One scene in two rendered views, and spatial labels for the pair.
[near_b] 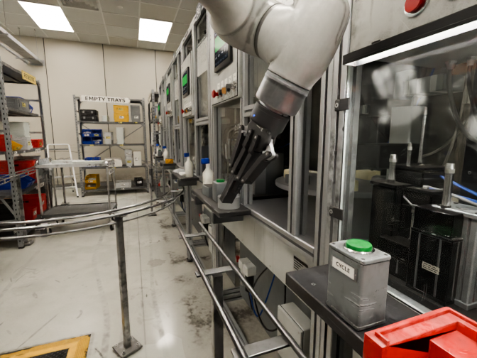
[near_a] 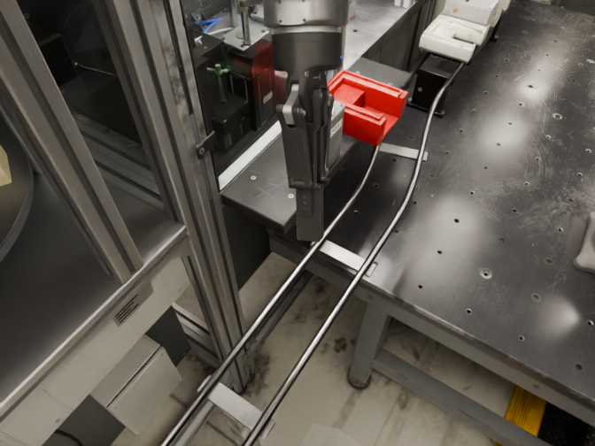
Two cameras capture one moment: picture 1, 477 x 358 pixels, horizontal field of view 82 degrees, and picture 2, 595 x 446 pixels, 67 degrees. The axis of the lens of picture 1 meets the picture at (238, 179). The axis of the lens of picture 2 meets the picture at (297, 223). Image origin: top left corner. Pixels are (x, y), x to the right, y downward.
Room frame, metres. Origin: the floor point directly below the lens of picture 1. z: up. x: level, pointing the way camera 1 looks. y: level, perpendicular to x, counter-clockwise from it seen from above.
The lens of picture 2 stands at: (0.84, 0.29, 1.51)
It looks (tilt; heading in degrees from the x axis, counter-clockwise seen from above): 51 degrees down; 234
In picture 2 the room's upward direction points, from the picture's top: straight up
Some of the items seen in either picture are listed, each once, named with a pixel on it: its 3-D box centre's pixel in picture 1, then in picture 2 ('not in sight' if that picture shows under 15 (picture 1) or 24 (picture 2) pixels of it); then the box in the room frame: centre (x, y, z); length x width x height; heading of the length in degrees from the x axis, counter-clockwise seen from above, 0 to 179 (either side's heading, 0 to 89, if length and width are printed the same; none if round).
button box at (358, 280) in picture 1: (360, 278); (315, 134); (0.43, -0.21, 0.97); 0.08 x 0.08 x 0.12; 21
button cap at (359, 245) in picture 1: (358, 248); not in sight; (0.43, -0.20, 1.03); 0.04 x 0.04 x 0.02
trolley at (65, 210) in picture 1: (81, 193); not in sight; (3.55, 2.08, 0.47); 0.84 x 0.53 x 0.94; 105
